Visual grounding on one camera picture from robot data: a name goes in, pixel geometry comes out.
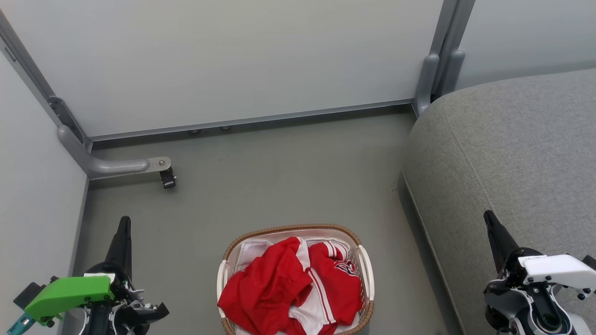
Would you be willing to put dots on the white woven-rim laundry basket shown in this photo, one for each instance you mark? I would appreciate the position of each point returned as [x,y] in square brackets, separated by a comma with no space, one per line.
[367,274]

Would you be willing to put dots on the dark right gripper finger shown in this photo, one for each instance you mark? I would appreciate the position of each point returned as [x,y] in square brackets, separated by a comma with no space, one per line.
[500,242]

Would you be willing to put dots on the grey partition hinge bracket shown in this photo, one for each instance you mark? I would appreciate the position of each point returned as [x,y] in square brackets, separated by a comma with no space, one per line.
[65,116]

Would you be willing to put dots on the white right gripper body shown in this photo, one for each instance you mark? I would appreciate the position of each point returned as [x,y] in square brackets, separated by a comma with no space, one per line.
[558,270]

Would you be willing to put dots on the grey fabric sofa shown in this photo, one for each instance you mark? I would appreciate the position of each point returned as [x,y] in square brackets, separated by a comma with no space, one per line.
[512,163]

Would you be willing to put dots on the grey partition corner posts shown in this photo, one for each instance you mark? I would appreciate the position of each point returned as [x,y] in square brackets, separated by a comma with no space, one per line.
[437,74]

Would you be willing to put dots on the grey partition foot tube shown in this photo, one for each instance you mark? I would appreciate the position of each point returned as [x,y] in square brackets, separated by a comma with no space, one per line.
[107,166]

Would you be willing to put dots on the white basket liner cloth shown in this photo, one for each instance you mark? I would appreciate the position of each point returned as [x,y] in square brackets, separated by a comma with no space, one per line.
[251,253]

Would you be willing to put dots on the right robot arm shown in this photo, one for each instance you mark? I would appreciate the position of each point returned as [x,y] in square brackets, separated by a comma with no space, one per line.
[535,311]

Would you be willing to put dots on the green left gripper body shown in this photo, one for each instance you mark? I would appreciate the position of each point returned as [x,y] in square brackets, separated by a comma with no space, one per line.
[70,293]

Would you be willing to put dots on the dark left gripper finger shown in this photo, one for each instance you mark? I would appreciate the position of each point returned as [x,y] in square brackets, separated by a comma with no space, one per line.
[122,246]

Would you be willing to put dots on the red and white jersey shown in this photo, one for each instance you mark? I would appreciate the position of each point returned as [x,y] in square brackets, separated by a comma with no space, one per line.
[274,288]

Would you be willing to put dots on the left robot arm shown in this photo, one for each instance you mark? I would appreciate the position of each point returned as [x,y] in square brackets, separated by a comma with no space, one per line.
[130,321]

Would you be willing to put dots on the black caster wheel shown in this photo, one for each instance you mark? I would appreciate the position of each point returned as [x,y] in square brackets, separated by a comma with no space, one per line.
[168,179]

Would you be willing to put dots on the aluminium partition bottom rail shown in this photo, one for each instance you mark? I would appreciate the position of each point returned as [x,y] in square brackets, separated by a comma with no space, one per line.
[251,120]

